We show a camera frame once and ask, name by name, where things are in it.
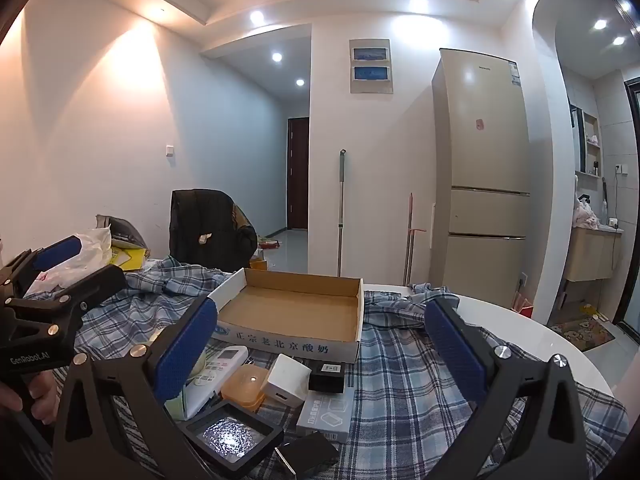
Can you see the patterned door mat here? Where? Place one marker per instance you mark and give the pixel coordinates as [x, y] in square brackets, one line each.
[585, 331]

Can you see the black framed display case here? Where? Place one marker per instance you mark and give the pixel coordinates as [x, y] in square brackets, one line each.
[230, 432]

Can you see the beige vanity cabinet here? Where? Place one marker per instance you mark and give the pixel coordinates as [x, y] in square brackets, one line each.
[592, 255]

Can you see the small black box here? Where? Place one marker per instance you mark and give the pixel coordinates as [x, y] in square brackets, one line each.
[327, 377]

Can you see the white remote control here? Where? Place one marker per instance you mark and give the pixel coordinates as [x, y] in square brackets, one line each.
[227, 360]

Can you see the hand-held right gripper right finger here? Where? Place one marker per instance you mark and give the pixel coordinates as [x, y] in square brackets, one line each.
[455, 355]

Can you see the bathroom wall socket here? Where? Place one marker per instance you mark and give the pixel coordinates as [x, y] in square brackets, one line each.
[620, 168]

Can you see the dark brown door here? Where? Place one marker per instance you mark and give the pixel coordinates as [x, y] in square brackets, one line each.
[298, 175]

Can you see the white power adapter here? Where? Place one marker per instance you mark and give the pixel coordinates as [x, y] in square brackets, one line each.
[287, 377]

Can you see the black framed glass door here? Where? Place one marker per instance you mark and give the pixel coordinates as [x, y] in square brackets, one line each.
[634, 185]

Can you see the red floor item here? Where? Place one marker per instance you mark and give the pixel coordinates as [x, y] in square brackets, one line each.
[269, 245]

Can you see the wall electrical panel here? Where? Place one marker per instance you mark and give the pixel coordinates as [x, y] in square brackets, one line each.
[370, 66]

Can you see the orange plastic box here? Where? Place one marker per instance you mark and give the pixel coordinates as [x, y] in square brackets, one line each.
[242, 387]

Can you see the grey bag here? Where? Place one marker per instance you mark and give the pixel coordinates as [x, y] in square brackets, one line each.
[125, 227]

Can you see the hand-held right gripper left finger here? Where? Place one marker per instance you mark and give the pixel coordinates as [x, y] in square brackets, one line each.
[187, 355]

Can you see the pink bundle on vanity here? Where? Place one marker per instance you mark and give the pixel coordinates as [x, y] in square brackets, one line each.
[587, 215]

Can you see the person's left hand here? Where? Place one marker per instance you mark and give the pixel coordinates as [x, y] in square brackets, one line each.
[42, 400]

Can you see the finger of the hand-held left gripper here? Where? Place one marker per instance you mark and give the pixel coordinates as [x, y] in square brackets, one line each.
[57, 252]
[90, 287]

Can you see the pale grey box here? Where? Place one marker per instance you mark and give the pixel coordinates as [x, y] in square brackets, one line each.
[325, 417]

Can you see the brown patterned cloth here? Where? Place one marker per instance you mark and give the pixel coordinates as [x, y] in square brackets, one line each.
[244, 217]

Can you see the blue plaid cloth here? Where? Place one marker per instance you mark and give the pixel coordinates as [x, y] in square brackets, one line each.
[400, 400]

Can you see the beige refrigerator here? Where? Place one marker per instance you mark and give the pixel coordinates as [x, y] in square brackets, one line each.
[480, 160]

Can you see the pale green box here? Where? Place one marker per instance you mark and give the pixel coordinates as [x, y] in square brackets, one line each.
[176, 407]

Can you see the black jacket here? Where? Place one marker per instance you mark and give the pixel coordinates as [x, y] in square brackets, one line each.
[200, 220]

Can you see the bathroom wall mirror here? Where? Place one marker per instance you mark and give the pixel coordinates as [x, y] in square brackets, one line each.
[576, 135]

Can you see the bathroom wall niche shelf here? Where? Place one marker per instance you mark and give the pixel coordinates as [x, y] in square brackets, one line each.
[591, 145]

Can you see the cardboard box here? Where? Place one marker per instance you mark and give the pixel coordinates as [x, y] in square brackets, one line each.
[290, 310]

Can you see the white plastic bag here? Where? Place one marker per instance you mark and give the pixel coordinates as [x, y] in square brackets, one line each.
[75, 260]

